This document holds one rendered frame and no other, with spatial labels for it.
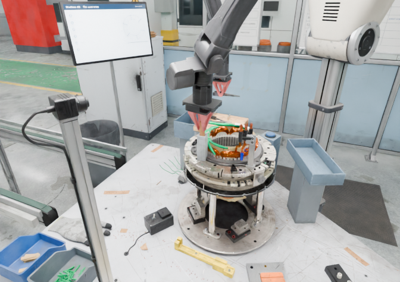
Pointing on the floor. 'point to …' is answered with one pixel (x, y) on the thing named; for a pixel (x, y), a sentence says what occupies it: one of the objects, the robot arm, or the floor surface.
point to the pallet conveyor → (21, 215)
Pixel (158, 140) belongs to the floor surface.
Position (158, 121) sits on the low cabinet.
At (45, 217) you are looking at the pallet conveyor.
